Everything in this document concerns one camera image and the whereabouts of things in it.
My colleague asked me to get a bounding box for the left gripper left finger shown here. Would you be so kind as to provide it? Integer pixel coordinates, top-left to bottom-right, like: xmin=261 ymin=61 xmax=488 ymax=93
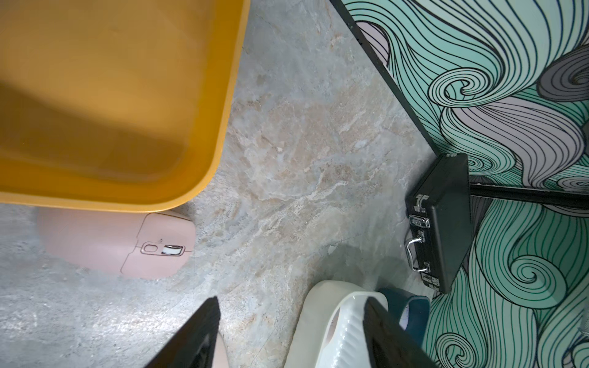
xmin=146 ymin=297 xmax=221 ymax=368

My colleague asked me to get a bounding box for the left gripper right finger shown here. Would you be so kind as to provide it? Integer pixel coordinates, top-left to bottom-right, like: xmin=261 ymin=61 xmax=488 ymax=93
xmin=363 ymin=297 xmax=437 ymax=368

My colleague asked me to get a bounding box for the peach mouse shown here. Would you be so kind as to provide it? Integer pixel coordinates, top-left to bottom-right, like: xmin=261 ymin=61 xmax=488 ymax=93
xmin=212 ymin=333 xmax=229 ymax=368

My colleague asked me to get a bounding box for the dark teal storage box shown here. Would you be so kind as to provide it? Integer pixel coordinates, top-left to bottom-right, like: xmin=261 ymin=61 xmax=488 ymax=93
xmin=379 ymin=288 xmax=430 ymax=347

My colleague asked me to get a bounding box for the white storage box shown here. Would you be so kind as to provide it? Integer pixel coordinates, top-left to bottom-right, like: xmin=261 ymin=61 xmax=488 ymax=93
xmin=285 ymin=281 xmax=388 ymax=368

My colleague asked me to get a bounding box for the pink mouse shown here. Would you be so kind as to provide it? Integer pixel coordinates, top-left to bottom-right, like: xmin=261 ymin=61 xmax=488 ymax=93
xmin=36 ymin=208 xmax=196 ymax=280

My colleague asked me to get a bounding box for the yellow storage box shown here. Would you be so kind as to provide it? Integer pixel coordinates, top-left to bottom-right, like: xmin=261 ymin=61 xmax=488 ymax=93
xmin=1 ymin=1 xmax=250 ymax=213

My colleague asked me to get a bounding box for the black briefcase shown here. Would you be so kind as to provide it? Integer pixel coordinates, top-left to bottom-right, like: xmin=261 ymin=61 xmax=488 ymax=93
xmin=404 ymin=153 xmax=473 ymax=294

